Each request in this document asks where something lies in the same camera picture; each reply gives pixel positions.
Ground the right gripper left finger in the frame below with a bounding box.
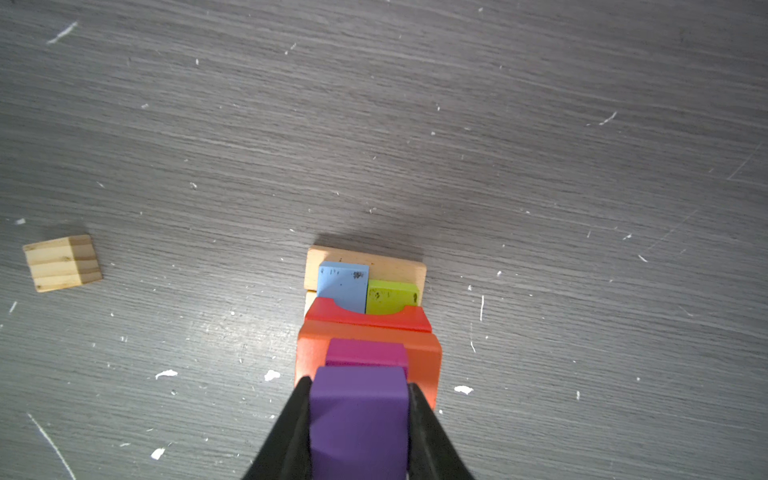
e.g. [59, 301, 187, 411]
[243, 376, 312, 480]

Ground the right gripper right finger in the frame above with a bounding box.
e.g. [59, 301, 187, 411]
[408, 383, 474, 480]

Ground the purple wood cube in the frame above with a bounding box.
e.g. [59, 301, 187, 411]
[309, 366, 409, 479]

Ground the orange wood block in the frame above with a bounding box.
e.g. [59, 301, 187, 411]
[294, 320, 442, 409]

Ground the magenta wood cube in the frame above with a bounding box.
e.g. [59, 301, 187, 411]
[325, 338, 409, 376]

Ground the red arch wood block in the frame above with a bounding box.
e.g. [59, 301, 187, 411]
[304, 297, 432, 333]

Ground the natural wood block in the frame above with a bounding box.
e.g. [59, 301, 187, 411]
[304, 245, 427, 306]
[304, 291, 317, 313]

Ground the green wood block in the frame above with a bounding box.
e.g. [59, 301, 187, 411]
[365, 279, 420, 315]

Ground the blue wood block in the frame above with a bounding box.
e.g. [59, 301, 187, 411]
[317, 261, 370, 314]

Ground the small natural wood cube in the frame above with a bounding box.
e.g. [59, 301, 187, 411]
[23, 234, 103, 293]

